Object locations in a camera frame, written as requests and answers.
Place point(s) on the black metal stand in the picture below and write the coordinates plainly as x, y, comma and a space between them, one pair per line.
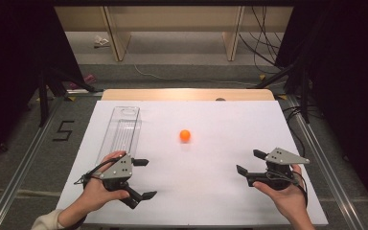
304, 96
44, 102

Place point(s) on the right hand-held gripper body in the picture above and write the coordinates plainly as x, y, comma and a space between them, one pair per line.
281, 177

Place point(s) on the metal floor rail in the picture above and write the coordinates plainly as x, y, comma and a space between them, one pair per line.
329, 179
19, 179

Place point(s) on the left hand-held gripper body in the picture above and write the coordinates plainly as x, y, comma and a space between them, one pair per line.
118, 169

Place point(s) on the person's right hand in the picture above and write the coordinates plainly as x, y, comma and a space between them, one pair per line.
289, 199

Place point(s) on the black curtain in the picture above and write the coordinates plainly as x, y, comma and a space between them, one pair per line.
9, 80
348, 96

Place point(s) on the crumpled white paper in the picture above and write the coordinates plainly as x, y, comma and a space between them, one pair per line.
101, 41

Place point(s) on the wooden table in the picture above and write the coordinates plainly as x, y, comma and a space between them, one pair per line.
172, 95

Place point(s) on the orange ball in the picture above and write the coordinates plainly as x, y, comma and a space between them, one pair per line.
185, 135

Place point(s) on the white board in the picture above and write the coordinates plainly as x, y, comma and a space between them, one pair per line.
220, 179

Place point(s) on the clear plastic container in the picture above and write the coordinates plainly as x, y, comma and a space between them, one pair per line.
123, 134

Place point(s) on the person's left hand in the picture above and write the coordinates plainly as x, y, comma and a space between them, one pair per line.
96, 193

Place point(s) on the pink object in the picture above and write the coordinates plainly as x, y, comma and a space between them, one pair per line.
87, 80

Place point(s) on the wooden shelf unit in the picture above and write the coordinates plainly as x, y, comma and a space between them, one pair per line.
172, 19

